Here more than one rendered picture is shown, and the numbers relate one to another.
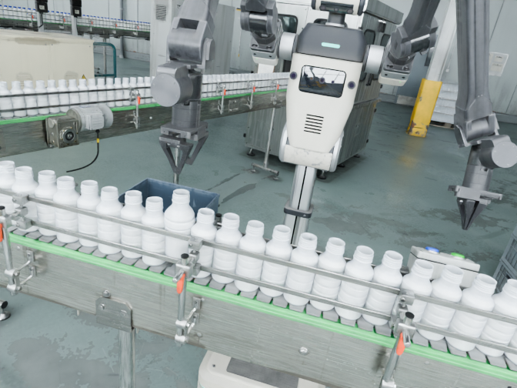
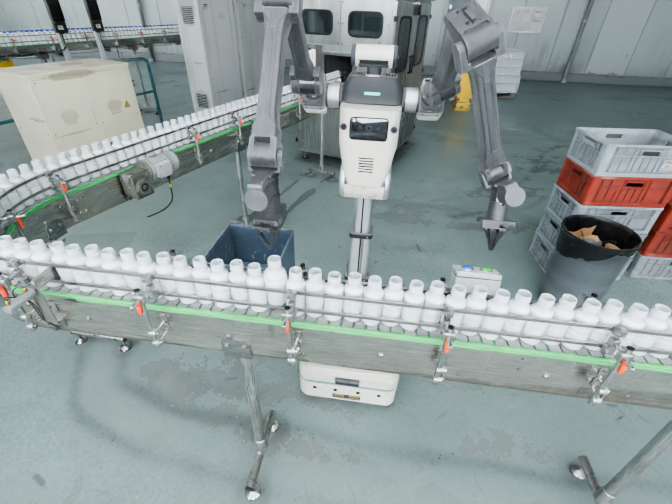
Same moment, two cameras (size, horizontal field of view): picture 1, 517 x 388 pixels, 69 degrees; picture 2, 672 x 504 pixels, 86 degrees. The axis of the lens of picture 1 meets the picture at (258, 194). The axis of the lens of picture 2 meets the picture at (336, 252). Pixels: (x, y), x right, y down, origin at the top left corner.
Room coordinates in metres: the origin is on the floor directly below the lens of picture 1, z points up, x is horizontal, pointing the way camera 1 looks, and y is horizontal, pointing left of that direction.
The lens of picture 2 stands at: (-0.10, 0.05, 1.82)
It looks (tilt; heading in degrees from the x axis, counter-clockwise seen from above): 35 degrees down; 356
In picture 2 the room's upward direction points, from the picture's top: 2 degrees clockwise
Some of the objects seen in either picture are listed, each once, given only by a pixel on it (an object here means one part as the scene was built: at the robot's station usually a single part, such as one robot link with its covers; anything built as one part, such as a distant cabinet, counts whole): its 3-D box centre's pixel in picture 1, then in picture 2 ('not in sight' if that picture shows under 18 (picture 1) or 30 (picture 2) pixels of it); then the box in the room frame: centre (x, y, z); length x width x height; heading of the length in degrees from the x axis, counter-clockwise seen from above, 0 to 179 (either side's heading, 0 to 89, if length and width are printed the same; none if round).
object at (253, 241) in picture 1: (251, 255); (333, 296); (0.73, 0.00, 1.08); 0.06 x 0.06 x 0.17
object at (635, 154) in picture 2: not in sight; (627, 151); (2.30, -2.16, 1.00); 0.61 x 0.41 x 0.22; 87
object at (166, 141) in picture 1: (180, 150); (269, 231); (0.75, 0.17, 1.30); 0.07 x 0.07 x 0.09; 79
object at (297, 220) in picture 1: (291, 248); (358, 262); (1.36, -0.17, 0.74); 0.11 x 0.11 x 0.40; 79
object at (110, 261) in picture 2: not in sight; (115, 271); (0.86, 0.70, 1.08); 0.06 x 0.06 x 0.17
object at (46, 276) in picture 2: not in sight; (44, 308); (0.83, 0.95, 0.96); 0.23 x 0.10 x 0.27; 169
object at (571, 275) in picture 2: not in sight; (580, 269); (1.82, -1.80, 0.32); 0.45 x 0.45 x 0.64
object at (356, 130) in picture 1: (320, 84); (362, 76); (5.20, -0.60, 1.00); 1.60 x 1.30 x 2.00; 151
